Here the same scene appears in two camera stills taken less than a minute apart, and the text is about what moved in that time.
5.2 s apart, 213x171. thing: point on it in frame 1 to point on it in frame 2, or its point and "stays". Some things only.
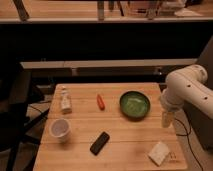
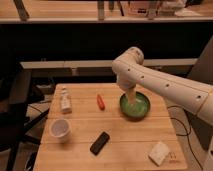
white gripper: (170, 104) to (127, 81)
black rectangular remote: (99, 143) stays
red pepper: (100, 102) stays
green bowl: (134, 105) stays
